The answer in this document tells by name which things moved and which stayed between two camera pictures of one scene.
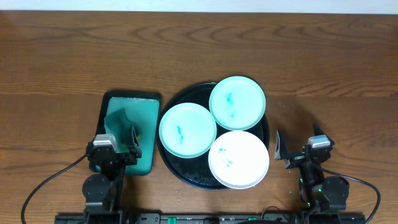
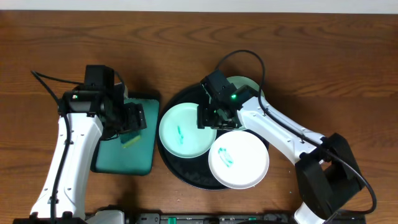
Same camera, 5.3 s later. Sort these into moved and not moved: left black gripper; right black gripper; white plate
Moved: right black gripper; left black gripper
Not moved: white plate
